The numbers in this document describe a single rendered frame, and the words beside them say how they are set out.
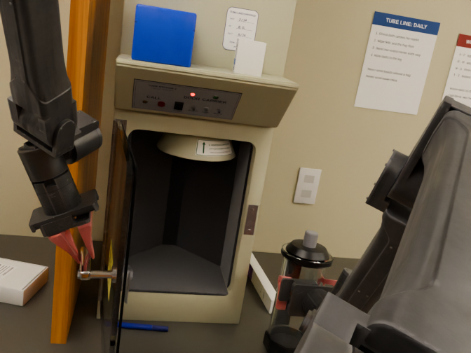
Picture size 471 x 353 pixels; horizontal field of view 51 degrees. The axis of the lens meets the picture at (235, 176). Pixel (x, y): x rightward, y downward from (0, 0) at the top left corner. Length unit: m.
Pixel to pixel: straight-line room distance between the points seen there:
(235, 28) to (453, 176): 0.68
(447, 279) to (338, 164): 1.31
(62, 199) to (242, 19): 0.48
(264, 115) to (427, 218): 0.68
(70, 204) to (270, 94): 0.39
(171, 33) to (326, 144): 0.80
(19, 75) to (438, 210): 0.51
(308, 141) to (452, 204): 1.20
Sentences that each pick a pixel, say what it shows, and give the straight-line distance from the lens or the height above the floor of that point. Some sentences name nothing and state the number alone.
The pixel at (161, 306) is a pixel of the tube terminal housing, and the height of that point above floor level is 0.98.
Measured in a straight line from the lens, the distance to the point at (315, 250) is 1.03.
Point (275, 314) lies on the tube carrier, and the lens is 1.08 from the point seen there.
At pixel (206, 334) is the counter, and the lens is 1.15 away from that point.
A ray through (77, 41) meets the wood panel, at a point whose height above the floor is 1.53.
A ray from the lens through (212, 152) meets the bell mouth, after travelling 1.04.
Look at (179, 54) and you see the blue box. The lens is 0.87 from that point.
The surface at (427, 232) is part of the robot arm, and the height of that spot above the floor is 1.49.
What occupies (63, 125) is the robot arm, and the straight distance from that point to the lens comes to 0.71.
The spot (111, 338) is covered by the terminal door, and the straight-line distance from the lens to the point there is 0.80.
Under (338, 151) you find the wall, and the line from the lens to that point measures 1.56.
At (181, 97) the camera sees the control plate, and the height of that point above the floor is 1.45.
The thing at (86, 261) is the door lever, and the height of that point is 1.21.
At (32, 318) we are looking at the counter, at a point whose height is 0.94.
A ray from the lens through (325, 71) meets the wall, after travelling 1.50.
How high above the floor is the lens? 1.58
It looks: 16 degrees down
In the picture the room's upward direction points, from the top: 9 degrees clockwise
